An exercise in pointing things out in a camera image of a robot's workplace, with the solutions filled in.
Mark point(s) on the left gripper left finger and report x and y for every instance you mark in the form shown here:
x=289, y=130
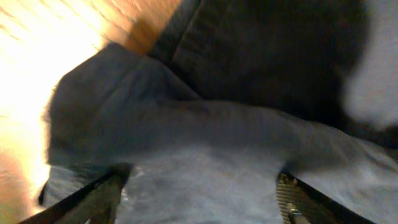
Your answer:
x=96, y=202

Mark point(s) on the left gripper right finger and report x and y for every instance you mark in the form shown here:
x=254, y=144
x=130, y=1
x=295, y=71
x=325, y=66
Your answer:
x=300, y=203

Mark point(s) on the navy blue shorts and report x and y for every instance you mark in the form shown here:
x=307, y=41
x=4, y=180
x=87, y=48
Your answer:
x=233, y=94

